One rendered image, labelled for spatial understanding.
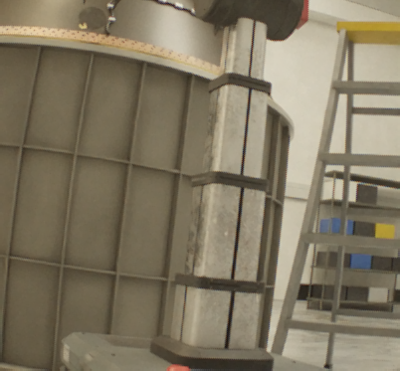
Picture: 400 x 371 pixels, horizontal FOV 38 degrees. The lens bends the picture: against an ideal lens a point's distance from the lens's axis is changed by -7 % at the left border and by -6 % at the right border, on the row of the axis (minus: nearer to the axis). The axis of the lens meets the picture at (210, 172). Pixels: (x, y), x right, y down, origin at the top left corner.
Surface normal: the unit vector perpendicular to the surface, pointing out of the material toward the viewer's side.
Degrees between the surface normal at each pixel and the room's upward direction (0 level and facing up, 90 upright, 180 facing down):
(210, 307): 90
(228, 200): 90
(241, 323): 90
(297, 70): 90
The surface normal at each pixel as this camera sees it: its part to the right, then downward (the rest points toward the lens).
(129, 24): 0.40, -0.54
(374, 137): 0.27, -0.11
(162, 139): 0.53, -0.07
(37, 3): 0.07, -0.59
